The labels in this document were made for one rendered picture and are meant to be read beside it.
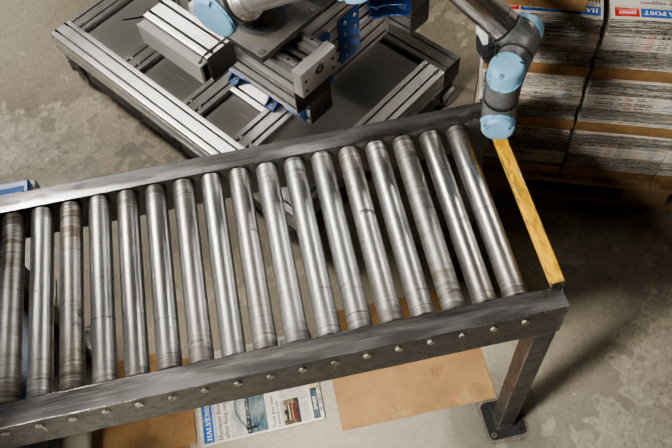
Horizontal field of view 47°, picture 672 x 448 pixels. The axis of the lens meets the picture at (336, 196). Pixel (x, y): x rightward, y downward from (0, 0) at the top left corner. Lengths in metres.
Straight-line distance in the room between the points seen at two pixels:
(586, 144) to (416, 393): 0.91
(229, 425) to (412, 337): 0.95
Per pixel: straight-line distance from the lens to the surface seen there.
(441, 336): 1.55
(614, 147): 2.48
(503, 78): 1.61
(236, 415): 2.36
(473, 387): 2.36
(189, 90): 2.75
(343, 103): 2.62
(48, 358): 1.68
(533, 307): 1.59
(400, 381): 2.35
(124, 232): 1.74
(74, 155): 2.98
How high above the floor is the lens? 2.22
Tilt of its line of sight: 57 degrees down
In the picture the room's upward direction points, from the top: 6 degrees counter-clockwise
